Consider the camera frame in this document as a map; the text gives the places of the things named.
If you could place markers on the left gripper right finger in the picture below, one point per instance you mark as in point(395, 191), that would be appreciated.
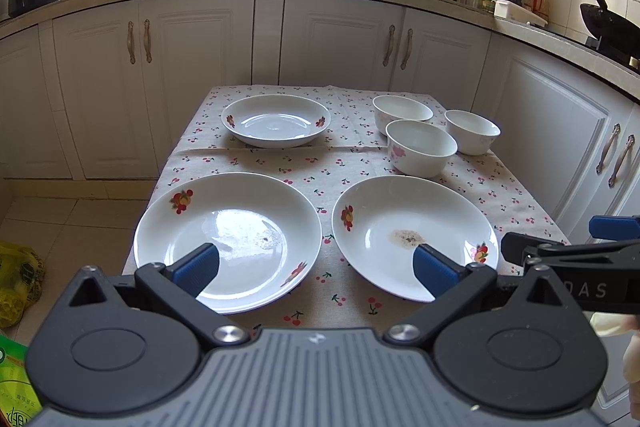
point(458, 291)

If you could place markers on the gloved right hand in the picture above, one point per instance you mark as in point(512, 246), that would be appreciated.
point(613, 324)

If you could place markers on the small deep white plate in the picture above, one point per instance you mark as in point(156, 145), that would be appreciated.
point(276, 120)

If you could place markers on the green package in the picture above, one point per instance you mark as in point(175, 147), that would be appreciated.
point(18, 401)

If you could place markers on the pink flower white bowl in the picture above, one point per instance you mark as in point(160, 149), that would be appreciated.
point(419, 149)

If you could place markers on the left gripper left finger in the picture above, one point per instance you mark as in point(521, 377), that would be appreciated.
point(173, 290)

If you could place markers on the stained large white plate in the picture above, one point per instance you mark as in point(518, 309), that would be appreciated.
point(378, 223)

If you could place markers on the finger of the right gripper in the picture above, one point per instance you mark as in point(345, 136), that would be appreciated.
point(614, 228)
point(513, 245)

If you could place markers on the black wok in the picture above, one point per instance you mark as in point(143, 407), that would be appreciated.
point(612, 29)

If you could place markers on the white plastic tray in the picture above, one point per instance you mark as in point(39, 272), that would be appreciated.
point(510, 11)

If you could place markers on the yellow plastic bag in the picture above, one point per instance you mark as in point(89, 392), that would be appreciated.
point(21, 277)

